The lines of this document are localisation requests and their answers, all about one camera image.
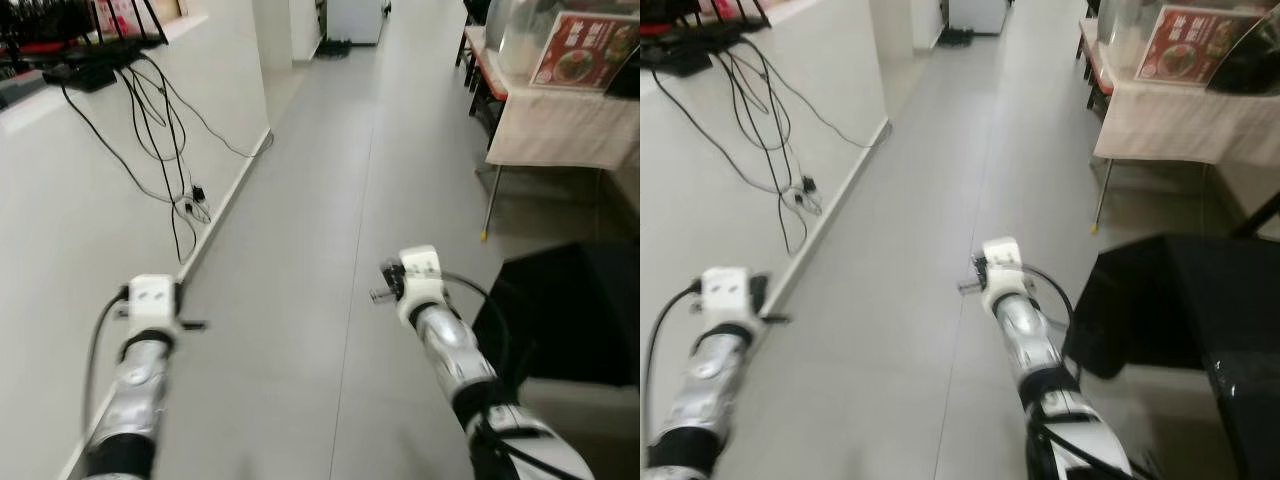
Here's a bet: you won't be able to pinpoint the metal side table leg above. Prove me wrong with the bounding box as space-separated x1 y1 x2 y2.
480 165 503 243
1092 160 1115 236

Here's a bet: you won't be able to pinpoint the black tablecloth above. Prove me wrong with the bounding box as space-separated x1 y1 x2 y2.
1063 232 1280 480
470 240 641 389

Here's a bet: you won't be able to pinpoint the dark chair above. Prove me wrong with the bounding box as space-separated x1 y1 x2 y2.
1075 0 1116 126
455 0 506 141

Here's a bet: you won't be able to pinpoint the black router box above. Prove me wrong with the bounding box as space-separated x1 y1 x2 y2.
42 45 143 94
645 42 717 79

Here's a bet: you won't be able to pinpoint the white appliance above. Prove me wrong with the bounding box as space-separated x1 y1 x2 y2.
325 0 391 46
945 0 1011 36

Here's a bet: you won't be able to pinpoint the clear plastic container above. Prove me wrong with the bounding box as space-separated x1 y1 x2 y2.
495 0 641 89
1095 0 1280 81

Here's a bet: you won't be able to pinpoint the pink printed box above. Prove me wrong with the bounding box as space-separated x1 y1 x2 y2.
700 0 796 26
95 0 186 39

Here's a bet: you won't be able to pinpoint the black stool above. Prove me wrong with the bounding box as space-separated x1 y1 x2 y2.
1232 193 1280 239

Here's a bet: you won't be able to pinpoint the red food poster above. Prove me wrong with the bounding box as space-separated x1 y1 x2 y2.
1135 5 1263 86
528 12 639 93

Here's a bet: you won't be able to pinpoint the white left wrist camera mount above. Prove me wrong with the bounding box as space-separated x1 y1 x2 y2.
127 274 183 329
699 266 758 333

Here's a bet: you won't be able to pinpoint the looped black wall cables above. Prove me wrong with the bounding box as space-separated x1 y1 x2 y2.
650 50 826 256
60 55 213 263

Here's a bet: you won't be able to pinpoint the long thin black wall cable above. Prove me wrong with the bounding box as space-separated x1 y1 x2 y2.
755 45 893 151
135 52 273 161

